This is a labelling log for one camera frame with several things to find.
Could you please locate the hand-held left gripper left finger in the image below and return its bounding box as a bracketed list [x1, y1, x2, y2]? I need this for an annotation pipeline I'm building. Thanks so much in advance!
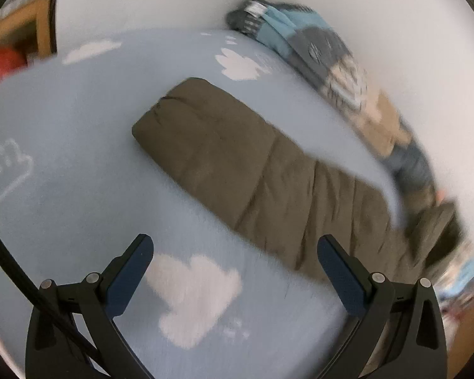
[26, 234, 155, 379]

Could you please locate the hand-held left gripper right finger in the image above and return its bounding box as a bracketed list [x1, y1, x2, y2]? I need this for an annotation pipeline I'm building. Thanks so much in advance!
[317, 234, 447, 379]

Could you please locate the olive green padded jacket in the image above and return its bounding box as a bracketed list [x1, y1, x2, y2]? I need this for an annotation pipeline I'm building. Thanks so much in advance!
[131, 77, 465, 285]

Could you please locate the wooden headboard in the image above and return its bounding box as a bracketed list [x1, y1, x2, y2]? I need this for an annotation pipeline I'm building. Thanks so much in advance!
[444, 308, 474, 379]

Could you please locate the light blue cloud print bedsheet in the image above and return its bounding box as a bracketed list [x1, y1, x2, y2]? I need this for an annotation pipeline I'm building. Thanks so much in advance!
[0, 27, 405, 379]

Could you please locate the patchwork print duvet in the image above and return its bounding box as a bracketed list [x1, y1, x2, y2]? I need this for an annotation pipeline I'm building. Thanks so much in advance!
[226, 0, 439, 206]

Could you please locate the red cloth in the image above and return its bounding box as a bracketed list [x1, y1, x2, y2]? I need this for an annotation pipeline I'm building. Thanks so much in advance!
[0, 46, 27, 93]

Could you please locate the black cable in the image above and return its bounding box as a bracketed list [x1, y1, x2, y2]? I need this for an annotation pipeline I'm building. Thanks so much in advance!
[0, 218, 111, 376]

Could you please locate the wooden furniture frame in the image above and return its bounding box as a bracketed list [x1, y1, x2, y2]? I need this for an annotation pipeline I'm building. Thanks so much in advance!
[0, 0, 58, 62]

